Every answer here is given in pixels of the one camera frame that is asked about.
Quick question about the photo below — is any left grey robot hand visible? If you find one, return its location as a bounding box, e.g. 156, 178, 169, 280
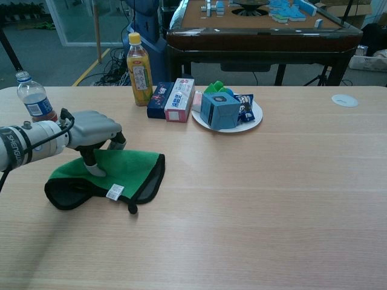
66, 110, 128, 178

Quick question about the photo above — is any green cloth black trim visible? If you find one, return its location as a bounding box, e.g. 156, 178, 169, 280
44, 149, 166, 214

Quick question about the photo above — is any clear bottle with blue label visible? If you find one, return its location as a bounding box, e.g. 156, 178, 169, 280
15, 71, 59, 123

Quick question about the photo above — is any yellow juice bottle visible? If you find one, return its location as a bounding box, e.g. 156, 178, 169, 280
126, 32, 154, 107

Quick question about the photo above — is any dark blue carton box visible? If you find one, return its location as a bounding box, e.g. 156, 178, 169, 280
146, 82, 175, 120

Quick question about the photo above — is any white pink toothpaste box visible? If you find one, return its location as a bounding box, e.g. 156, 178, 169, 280
164, 77, 195, 123

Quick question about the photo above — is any wooden pole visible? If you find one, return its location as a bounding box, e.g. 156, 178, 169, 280
92, 0, 103, 64

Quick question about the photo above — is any pink small packet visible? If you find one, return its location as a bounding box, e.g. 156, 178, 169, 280
192, 90, 203, 113

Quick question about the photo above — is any black slanted stand leg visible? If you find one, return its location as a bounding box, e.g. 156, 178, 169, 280
0, 27, 24, 73

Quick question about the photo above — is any blue machine stand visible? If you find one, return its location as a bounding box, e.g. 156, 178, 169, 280
122, 0, 167, 88

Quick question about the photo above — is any green plastic toy block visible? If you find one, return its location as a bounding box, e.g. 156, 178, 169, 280
203, 80, 231, 94

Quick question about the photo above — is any light blue cube box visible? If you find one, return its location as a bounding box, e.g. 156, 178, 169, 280
200, 92, 242, 131

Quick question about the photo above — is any blue snack packet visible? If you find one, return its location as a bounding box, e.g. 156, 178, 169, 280
234, 93, 256, 123

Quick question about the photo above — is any white round plate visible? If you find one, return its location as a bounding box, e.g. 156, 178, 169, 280
190, 95, 264, 134

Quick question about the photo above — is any stack of blue mahjong tiles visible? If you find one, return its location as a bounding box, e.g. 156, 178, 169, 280
200, 0, 226, 16

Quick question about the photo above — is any dark wooden mahjong table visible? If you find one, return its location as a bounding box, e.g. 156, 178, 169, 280
165, 0, 363, 87

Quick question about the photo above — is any black mahjong table centre dome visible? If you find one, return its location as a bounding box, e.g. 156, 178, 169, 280
231, 0, 272, 16

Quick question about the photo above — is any pile of blue mahjong tiles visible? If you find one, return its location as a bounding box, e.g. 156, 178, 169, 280
268, 0, 318, 24

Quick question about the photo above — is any black tripod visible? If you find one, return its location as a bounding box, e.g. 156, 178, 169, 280
303, 65, 333, 87

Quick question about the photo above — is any white cardboard box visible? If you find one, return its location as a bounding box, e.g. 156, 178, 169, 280
349, 44, 387, 73

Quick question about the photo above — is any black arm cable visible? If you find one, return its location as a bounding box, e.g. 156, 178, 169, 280
0, 108, 76, 194

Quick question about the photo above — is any tangle of black floor cables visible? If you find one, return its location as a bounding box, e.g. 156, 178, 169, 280
93, 47, 134, 87

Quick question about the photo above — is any white round cable grommet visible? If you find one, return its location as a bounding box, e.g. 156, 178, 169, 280
331, 94, 359, 108

